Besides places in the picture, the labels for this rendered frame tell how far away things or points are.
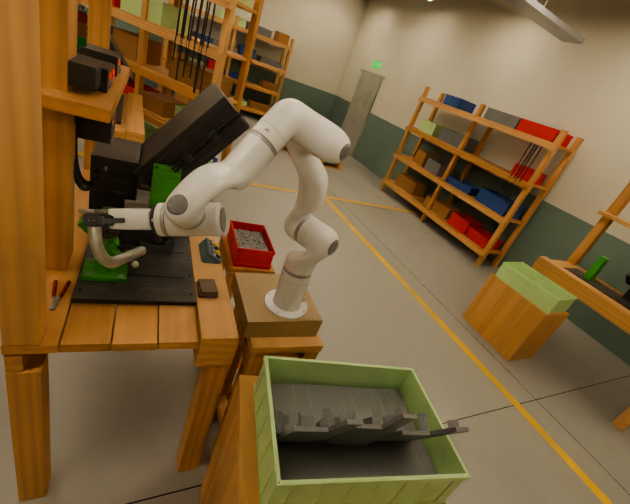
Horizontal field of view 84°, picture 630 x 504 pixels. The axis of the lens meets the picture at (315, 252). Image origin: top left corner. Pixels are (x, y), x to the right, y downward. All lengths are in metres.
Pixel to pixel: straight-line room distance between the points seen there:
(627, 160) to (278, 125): 5.57
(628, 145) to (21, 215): 6.15
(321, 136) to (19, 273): 0.88
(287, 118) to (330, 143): 0.15
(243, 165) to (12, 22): 0.49
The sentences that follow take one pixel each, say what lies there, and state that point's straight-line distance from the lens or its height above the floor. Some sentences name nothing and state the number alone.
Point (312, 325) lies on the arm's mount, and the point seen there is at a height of 0.92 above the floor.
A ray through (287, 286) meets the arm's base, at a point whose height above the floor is 1.07.
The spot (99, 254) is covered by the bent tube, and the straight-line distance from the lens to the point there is 1.04.
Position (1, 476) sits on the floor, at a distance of 2.16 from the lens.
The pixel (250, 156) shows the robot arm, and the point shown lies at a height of 1.61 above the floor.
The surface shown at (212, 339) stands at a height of 0.90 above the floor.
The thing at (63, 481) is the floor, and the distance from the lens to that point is 2.10.
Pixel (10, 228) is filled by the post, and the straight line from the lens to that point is 1.12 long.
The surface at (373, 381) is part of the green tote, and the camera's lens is 1.49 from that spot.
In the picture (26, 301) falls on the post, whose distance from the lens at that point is 1.25.
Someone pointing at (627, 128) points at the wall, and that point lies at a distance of 6.29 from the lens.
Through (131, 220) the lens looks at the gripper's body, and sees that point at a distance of 0.93.
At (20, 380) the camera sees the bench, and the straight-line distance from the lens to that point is 1.48.
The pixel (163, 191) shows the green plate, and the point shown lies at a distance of 1.71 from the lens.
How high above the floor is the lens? 1.85
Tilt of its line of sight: 27 degrees down
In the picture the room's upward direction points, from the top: 21 degrees clockwise
